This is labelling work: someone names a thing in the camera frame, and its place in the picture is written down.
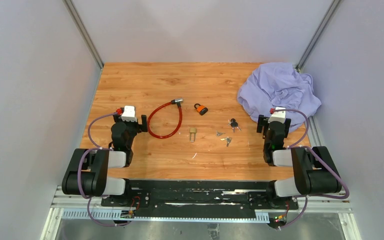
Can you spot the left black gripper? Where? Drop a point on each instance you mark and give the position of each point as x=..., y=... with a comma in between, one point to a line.
x=140, y=128

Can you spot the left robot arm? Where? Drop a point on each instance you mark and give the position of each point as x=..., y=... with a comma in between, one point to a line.
x=87, y=172

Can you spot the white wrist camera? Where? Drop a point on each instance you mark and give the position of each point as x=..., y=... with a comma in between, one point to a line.
x=128, y=113
x=278, y=114

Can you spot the brass padlock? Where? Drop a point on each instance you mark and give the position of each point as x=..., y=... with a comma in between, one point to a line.
x=192, y=134

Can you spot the lavender crumpled cloth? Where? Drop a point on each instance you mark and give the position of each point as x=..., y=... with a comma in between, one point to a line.
x=277, y=84

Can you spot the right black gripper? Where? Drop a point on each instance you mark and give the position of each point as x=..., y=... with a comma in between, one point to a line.
x=260, y=124

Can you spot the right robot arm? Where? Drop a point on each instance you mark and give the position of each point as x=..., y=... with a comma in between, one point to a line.
x=314, y=172

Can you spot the aluminium frame rail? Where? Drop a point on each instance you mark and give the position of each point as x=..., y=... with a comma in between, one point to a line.
x=76, y=207

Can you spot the red cable lock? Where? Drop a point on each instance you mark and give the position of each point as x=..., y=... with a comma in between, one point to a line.
x=160, y=117

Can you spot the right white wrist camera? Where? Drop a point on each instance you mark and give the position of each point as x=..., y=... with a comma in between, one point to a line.
x=278, y=114

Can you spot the silver key pair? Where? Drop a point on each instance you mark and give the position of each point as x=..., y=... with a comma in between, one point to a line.
x=228, y=140

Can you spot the black head key bunch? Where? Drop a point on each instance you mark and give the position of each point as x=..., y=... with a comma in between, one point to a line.
x=234, y=125

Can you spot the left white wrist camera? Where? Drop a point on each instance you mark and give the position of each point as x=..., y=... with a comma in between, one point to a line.
x=128, y=113

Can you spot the orange black padlock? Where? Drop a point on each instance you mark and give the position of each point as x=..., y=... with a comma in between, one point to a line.
x=201, y=109

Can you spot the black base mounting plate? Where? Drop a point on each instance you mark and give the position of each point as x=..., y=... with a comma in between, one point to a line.
x=212, y=192

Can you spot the small silver key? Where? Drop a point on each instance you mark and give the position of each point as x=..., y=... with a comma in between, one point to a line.
x=218, y=134

